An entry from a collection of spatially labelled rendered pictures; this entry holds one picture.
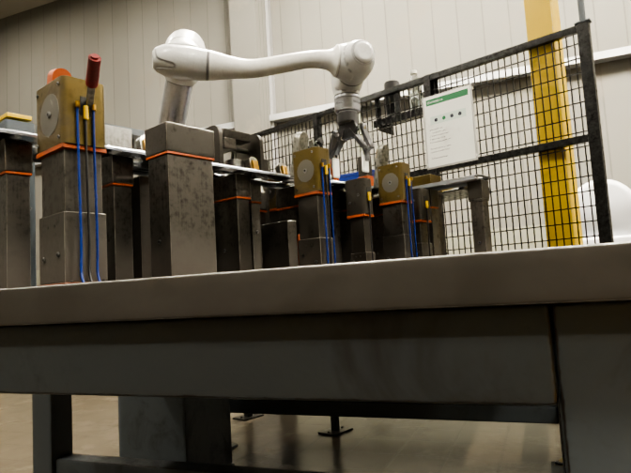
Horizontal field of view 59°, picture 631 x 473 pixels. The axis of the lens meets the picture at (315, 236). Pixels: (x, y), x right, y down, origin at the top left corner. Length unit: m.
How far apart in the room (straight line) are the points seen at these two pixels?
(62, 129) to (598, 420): 0.87
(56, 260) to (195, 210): 0.30
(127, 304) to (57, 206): 0.49
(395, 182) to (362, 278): 1.27
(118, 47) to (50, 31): 1.17
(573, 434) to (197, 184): 0.89
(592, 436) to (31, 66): 8.04
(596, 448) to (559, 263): 0.14
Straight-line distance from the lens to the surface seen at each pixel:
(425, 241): 1.82
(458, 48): 5.46
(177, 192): 1.15
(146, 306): 0.55
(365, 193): 1.61
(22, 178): 1.18
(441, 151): 2.37
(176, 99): 2.13
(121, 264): 1.24
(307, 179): 1.45
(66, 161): 1.02
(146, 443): 2.21
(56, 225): 1.02
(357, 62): 1.79
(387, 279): 0.44
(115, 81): 7.18
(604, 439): 0.48
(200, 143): 1.20
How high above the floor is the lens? 0.68
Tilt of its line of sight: 5 degrees up
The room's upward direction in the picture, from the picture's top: 3 degrees counter-clockwise
